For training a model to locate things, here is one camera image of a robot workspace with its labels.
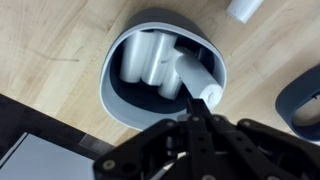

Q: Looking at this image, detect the blue and white round container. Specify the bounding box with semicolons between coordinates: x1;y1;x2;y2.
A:
100;8;227;130

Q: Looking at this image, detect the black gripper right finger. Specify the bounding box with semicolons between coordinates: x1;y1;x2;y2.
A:
187;99;320;180

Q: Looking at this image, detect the white cylinder roll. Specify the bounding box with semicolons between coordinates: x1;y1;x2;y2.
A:
226;0;264;24
175;55;223;110

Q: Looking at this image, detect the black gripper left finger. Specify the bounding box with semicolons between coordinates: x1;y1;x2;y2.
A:
93;116;200;180

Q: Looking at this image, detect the white roll inside container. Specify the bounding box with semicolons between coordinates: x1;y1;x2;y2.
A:
120;31;153;83
158;49;183;100
142;31;177;86

